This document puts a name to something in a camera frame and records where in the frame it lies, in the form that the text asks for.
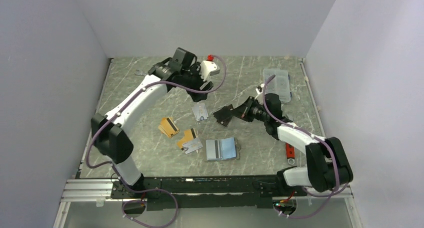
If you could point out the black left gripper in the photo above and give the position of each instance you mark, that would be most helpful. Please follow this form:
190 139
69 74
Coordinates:
196 70

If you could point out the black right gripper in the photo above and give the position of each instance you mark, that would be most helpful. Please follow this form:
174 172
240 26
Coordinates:
243 110

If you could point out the grey card holder blue lining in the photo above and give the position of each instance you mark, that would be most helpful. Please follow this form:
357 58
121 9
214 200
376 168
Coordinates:
229 149

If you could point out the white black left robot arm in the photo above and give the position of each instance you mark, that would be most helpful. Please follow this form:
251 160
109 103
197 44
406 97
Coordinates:
110 132

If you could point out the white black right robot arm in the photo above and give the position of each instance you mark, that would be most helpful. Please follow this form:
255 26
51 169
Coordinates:
327 166

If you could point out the black card stack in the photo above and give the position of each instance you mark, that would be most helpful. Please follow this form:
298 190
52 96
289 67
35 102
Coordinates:
224 115

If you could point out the gold card stack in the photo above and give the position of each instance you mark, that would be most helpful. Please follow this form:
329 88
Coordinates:
168 127

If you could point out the gold card under holder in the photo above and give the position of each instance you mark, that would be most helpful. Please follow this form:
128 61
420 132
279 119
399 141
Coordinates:
188 135

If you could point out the silver card on table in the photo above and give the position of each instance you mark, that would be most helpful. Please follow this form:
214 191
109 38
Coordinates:
192 145

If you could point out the clear plastic screw box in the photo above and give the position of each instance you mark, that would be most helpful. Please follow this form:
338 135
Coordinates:
279 85

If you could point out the silver open-end wrench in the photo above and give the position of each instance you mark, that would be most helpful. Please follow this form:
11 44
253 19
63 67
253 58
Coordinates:
140 73

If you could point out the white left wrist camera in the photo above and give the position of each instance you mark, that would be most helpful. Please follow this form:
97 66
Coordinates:
208 68

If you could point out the red handled tool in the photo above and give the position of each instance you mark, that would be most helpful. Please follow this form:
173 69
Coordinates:
290 154

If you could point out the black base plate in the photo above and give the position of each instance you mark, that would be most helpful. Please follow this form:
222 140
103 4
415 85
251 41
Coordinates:
259 191

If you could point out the aluminium frame rail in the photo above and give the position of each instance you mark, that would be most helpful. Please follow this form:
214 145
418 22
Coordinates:
99 191

